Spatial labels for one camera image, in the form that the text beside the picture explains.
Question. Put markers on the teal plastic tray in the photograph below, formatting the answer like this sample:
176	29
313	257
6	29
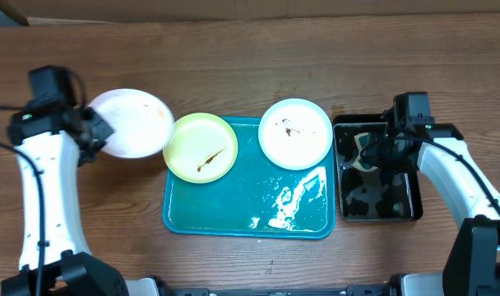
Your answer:
256	198

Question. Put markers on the white plate with sauce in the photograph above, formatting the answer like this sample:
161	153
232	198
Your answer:
295	134

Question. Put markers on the white plate with streak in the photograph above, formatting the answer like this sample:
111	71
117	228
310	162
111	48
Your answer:
142	124

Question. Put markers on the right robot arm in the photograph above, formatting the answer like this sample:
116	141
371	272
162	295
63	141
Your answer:
439	152

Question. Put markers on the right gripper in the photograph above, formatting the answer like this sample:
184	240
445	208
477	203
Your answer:
372	158

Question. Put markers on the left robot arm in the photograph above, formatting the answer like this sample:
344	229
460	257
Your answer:
50	144

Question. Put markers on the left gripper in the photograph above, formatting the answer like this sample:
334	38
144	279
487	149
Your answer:
105	129

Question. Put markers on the black water tub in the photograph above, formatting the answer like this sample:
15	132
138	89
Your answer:
372	196

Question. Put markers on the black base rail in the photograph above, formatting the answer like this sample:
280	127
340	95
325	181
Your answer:
350	290

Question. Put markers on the teal yellow sponge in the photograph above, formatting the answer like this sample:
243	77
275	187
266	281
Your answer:
361	140

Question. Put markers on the yellow-green plate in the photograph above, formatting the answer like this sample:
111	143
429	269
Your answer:
203	149

